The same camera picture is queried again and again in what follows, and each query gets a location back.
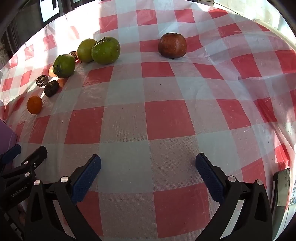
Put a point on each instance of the black smartphone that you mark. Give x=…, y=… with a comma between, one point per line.
x=281, y=197

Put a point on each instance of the white printed card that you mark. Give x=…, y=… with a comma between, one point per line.
x=292, y=192

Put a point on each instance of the purple bag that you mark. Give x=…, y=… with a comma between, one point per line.
x=7, y=135

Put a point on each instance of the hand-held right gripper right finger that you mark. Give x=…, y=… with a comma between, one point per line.
x=209, y=178

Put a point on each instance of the red white checkered tablecloth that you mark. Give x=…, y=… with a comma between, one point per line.
x=166, y=120

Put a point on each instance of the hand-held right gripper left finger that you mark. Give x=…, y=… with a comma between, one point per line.
x=86, y=178

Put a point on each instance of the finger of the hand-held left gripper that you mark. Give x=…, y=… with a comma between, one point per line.
x=12, y=151
x=34, y=158

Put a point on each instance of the large green persimmon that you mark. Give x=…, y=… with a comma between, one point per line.
x=105, y=50

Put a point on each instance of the small green persimmon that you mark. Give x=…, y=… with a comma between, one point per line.
x=63, y=66

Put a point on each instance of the yellow-green round fruit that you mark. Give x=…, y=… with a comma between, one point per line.
x=85, y=49

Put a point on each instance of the dark wrinkled small fruit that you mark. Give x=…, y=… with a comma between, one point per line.
x=51, y=88
x=73, y=55
x=42, y=80

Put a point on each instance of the red-brown round fruit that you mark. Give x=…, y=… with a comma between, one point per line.
x=172, y=45

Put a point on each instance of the small orange tangerine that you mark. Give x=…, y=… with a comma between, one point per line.
x=51, y=71
x=34, y=105

